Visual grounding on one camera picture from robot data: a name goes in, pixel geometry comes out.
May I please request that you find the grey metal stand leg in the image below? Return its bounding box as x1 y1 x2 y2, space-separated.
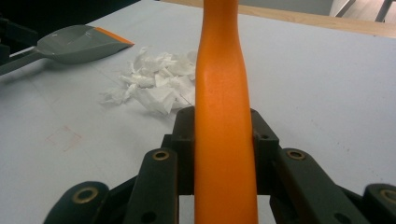
333 0 358 19
374 0 394 23

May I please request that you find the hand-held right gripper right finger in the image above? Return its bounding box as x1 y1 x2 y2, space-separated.
249 107 280 196

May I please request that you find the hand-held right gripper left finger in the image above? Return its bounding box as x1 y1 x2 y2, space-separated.
161 105 196 196

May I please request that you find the grey dustpan with orange lip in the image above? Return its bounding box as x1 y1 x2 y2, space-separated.
0 24 135 77

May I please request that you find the pile of white tissue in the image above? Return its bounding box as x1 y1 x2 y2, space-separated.
99 46 198 116

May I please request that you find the orange hand brush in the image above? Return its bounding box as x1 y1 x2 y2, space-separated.
193 0 260 224

